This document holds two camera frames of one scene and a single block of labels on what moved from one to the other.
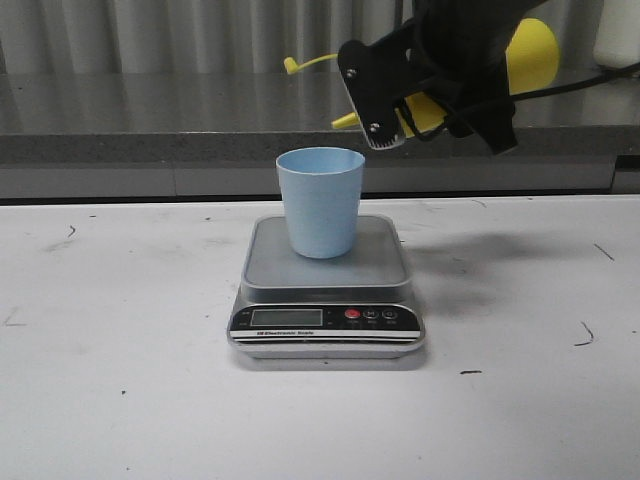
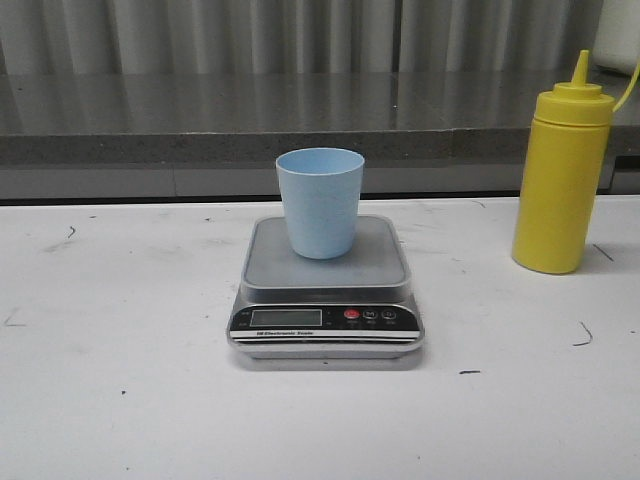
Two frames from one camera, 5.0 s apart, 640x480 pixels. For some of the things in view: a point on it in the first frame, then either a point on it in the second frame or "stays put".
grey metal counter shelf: x=218 y=133 stays put
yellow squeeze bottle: x=533 y=59 -> x=561 y=178
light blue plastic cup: x=322 y=189 stays put
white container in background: x=617 y=44 stays put
